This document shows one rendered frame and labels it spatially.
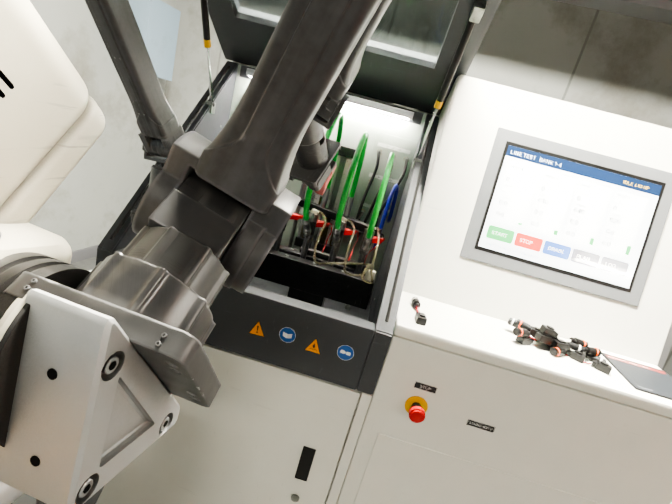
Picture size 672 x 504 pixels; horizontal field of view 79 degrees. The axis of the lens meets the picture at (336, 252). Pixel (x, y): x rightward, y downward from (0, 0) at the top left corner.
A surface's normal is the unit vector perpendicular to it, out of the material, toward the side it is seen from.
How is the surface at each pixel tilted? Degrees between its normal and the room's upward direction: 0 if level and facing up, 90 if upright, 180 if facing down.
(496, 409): 90
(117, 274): 37
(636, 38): 90
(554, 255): 76
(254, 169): 102
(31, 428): 82
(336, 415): 90
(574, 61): 90
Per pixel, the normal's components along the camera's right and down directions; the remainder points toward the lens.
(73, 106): 0.94, 0.30
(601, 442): -0.14, 0.26
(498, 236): -0.07, 0.03
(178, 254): 0.37, -0.47
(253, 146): -0.11, 0.47
